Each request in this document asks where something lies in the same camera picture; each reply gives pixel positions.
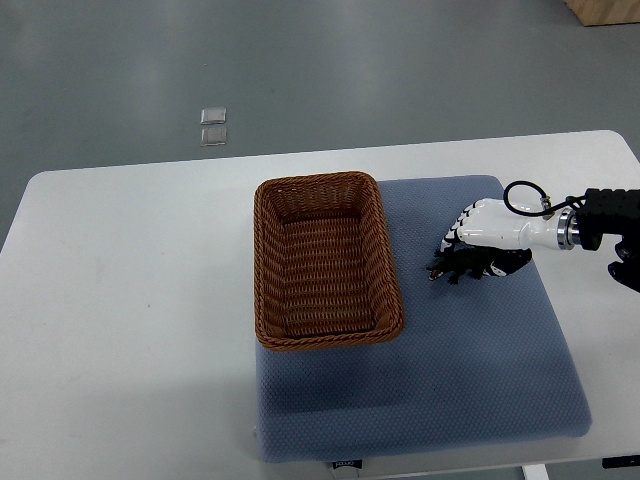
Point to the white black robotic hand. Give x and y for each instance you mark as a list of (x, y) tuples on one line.
[(512, 229)]

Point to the blue-grey foam mat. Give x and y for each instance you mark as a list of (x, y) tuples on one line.
[(478, 362)]

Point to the upper metal floor plate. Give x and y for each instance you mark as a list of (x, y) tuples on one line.
[(213, 115)]

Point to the black table control panel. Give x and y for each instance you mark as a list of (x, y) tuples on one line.
[(621, 462)]

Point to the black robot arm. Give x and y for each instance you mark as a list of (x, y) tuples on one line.
[(586, 219)]

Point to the dark crocodile toy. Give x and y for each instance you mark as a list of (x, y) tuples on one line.
[(473, 262)]

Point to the wooden box corner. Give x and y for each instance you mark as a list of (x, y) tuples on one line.
[(605, 12)]

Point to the brown wicker basket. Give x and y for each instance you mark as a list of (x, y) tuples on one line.
[(324, 270)]

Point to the white table leg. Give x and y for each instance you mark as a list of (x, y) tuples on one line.
[(535, 472)]

